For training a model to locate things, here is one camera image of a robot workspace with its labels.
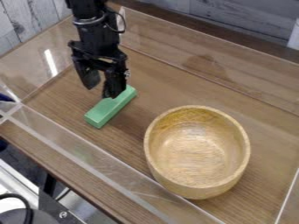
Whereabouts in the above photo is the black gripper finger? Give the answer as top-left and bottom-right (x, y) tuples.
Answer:
(103, 69), (127, 99)
(72, 58), (100, 89)

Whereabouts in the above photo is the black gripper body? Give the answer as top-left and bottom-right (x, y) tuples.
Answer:
(68, 18), (127, 77)

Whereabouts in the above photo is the green rectangular block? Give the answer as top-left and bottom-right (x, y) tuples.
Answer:
(84, 85), (136, 129)

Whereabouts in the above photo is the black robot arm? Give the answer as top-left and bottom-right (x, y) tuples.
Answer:
(65, 0), (128, 98)

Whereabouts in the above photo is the brown wooden bowl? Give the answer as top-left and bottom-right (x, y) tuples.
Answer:
(144, 105), (251, 200)

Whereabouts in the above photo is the blue object at left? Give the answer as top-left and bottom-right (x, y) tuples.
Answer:
(0, 93), (14, 102)

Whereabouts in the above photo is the white object at right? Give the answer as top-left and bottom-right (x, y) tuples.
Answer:
(287, 24), (299, 50)

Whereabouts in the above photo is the clear acrylic corner bracket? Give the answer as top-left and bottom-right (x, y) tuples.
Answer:
(116, 7), (127, 33)

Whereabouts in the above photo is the clear acrylic tray enclosure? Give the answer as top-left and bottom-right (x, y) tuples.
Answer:
(0, 3), (299, 224)

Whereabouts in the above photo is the black metal bracket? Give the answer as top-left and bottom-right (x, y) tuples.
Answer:
(38, 190), (86, 224)

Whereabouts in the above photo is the black cable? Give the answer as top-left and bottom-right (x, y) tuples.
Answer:
(0, 192), (34, 224)

